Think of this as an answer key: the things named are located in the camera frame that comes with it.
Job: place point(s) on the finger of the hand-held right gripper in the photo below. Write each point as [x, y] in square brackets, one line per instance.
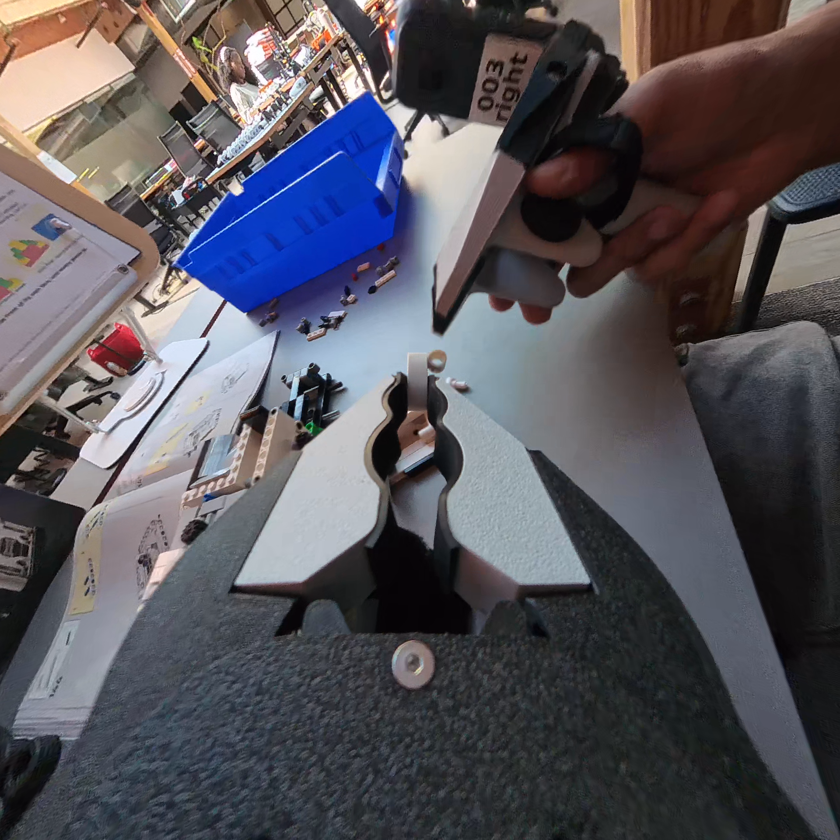
[469, 249]

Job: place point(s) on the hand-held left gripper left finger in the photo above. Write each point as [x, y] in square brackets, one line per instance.
[315, 512]

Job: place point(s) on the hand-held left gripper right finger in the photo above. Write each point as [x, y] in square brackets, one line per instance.
[512, 518]

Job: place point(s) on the small white lego pin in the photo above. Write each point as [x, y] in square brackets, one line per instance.
[457, 384]

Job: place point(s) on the small white lego connector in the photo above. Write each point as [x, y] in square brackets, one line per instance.
[417, 387]

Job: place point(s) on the white grey green lego vehicle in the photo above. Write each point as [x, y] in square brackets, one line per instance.
[269, 439]

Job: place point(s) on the scattered small lego pieces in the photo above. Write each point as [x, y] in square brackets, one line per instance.
[382, 279]

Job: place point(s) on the lego instruction booklet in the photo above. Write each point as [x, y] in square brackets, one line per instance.
[111, 525]

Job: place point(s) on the person's right hand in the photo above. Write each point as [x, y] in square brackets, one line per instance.
[709, 131]

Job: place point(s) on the blue plastic bin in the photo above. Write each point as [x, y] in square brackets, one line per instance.
[295, 223]

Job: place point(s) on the white board stand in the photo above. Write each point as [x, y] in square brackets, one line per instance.
[151, 394]

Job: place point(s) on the long wooden desk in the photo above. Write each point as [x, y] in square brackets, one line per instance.
[289, 108]

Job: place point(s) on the red bag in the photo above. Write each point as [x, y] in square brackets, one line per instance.
[118, 344]

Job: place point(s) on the black office chair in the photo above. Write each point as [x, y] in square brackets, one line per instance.
[807, 193]

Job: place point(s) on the person's grey pants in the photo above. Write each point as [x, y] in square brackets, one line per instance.
[774, 459]

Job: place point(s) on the dark printed booklet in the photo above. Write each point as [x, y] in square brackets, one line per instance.
[39, 590]

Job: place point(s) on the wooden instruction board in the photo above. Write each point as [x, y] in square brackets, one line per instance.
[65, 262]

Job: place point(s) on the white lego beam frame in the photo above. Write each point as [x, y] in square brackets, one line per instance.
[410, 454]

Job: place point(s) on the wooden post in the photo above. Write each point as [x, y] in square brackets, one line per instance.
[689, 33]

